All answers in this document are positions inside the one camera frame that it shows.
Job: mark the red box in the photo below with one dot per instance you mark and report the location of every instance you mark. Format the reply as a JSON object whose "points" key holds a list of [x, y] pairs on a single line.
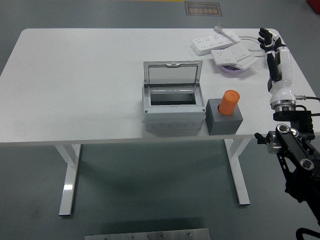
{"points": [[314, 5]]}

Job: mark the brown floor sign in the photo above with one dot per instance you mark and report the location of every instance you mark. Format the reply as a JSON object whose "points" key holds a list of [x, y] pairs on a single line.
{"points": [[203, 8]]}

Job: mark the transparent hinged box lid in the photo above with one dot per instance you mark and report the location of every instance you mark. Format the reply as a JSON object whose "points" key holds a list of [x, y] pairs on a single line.
{"points": [[172, 72]]}

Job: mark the orange cylindrical battery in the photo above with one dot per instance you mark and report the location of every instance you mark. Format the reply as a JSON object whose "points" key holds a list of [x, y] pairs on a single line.
{"points": [[228, 102]]}

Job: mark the grey metal plate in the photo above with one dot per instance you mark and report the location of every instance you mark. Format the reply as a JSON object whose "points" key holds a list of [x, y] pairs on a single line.
{"points": [[147, 235]]}

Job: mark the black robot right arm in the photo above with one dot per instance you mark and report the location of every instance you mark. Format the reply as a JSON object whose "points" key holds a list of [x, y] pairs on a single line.
{"points": [[292, 147]]}

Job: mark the long white power strip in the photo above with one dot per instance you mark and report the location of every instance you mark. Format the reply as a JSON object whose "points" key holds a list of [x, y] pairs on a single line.
{"points": [[207, 43]]}

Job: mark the large white wall socket panel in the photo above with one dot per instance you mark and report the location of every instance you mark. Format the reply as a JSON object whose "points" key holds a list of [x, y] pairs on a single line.
{"points": [[227, 56]]}

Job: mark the grey plastic electrical box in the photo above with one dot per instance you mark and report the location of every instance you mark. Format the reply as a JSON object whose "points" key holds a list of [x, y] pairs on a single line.
{"points": [[172, 117]]}

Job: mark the purple round bowl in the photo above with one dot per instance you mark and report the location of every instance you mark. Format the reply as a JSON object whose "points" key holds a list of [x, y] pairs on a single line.
{"points": [[232, 70]]}

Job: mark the white table leg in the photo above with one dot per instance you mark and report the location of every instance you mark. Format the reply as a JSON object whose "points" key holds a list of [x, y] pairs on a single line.
{"points": [[241, 180], [68, 180]]}

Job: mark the grey block battery holder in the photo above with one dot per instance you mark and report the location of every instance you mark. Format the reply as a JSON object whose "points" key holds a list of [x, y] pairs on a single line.
{"points": [[222, 126]]}

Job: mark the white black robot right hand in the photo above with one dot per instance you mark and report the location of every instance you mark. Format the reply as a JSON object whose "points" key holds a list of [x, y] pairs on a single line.
{"points": [[282, 92]]}

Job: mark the small white switch panel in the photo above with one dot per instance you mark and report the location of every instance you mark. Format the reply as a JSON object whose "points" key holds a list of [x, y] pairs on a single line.
{"points": [[247, 63]]}

